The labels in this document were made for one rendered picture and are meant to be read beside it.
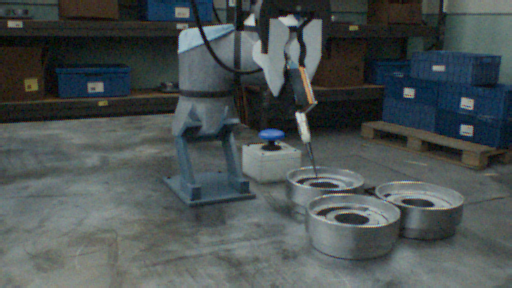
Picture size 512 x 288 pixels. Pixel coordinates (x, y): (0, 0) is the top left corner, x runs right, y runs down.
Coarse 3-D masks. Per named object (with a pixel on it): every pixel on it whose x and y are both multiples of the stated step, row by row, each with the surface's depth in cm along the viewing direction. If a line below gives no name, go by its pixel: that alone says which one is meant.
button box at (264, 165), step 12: (264, 144) 89; (276, 144) 89; (252, 156) 84; (264, 156) 82; (276, 156) 83; (288, 156) 84; (300, 156) 84; (252, 168) 85; (264, 168) 82; (276, 168) 83; (288, 168) 84; (264, 180) 83; (276, 180) 84
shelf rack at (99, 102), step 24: (0, 24) 349; (24, 24) 355; (48, 24) 361; (72, 24) 368; (96, 24) 374; (120, 24) 381; (144, 24) 388; (168, 24) 395; (192, 24) 403; (216, 24) 411; (48, 96) 399; (144, 96) 408; (168, 96) 411
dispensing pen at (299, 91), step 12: (288, 60) 66; (288, 72) 63; (288, 84) 63; (300, 84) 63; (288, 96) 63; (300, 96) 62; (288, 108) 63; (300, 108) 63; (300, 120) 63; (300, 132) 63; (312, 156) 62
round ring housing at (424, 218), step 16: (384, 192) 70; (400, 192) 70; (416, 192) 70; (432, 192) 70; (448, 192) 68; (400, 208) 62; (416, 208) 61; (432, 208) 61; (448, 208) 61; (400, 224) 63; (416, 224) 62; (432, 224) 61; (448, 224) 62
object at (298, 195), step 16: (288, 176) 73; (304, 176) 77; (320, 176) 77; (336, 176) 77; (352, 176) 75; (288, 192) 71; (304, 192) 68; (320, 192) 67; (336, 192) 67; (352, 192) 68; (304, 208) 70
